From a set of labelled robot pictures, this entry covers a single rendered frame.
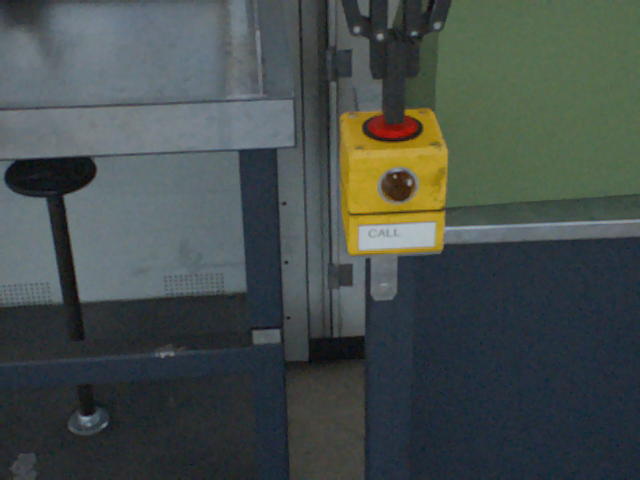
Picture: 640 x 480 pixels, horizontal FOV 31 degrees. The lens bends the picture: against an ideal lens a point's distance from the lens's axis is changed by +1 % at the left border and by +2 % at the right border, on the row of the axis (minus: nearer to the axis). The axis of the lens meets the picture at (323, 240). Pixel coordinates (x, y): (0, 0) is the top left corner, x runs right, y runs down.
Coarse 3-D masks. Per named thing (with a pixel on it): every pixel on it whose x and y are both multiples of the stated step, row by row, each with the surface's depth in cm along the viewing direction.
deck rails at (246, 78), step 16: (240, 0) 135; (256, 0) 116; (240, 16) 131; (256, 16) 112; (240, 32) 127; (256, 32) 113; (240, 48) 123; (256, 48) 123; (240, 64) 119; (256, 64) 119; (240, 80) 116; (256, 80) 115; (240, 96) 113; (256, 96) 113
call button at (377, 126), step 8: (376, 120) 94; (384, 120) 94; (408, 120) 94; (376, 128) 93; (384, 128) 93; (392, 128) 93; (400, 128) 93; (408, 128) 93; (416, 128) 94; (384, 136) 93; (392, 136) 93; (400, 136) 93
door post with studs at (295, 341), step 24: (288, 0) 179; (288, 24) 181; (288, 168) 194; (288, 192) 196; (288, 216) 199; (288, 240) 201; (288, 264) 204; (288, 288) 206; (288, 312) 209; (288, 336) 212; (288, 360) 215
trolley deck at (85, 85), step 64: (0, 0) 136; (64, 0) 136; (128, 0) 136; (192, 0) 136; (0, 64) 120; (64, 64) 120; (128, 64) 120; (192, 64) 120; (0, 128) 112; (64, 128) 113; (128, 128) 113; (192, 128) 114; (256, 128) 114
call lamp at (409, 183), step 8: (392, 168) 92; (400, 168) 92; (408, 168) 92; (384, 176) 92; (392, 176) 91; (400, 176) 91; (408, 176) 92; (416, 176) 92; (384, 184) 92; (392, 184) 91; (400, 184) 91; (408, 184) 91; (416, 184) 92; (384, 192) 92; (392, 192) 91; (400, 192) 91; (408, 192) 92; (416, 192) 93; (384, 200) 93; (392, 200) 92; (400, 200) 92; (408, 200) 93
